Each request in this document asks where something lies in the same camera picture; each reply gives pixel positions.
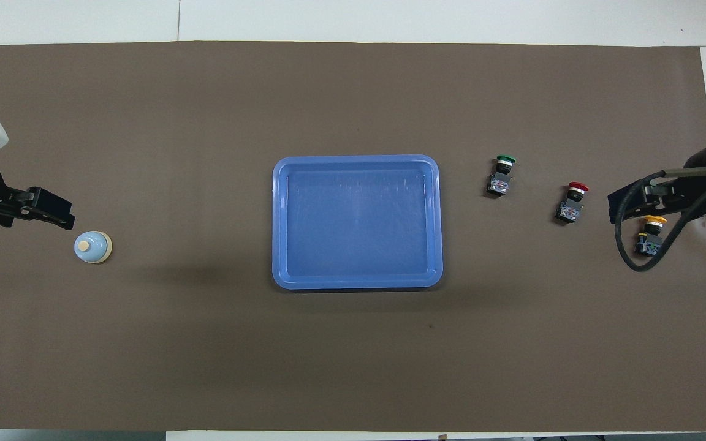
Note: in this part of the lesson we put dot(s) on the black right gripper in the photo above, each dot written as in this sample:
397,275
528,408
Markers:
696,184

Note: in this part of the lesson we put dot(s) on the yellow push button switch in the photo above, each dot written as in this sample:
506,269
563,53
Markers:
649,240

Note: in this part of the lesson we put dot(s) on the light blue call bell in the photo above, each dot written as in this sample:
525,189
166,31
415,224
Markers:
92,248

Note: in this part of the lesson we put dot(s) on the red push button switch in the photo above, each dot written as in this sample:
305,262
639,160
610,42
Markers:
571,207

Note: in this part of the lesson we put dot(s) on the green push button switch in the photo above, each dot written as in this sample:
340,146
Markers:
501,180

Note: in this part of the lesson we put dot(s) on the blue plastic tray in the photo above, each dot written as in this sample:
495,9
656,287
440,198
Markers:
359,220

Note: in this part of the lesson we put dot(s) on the brown table mat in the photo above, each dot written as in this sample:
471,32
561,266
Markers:
206,153

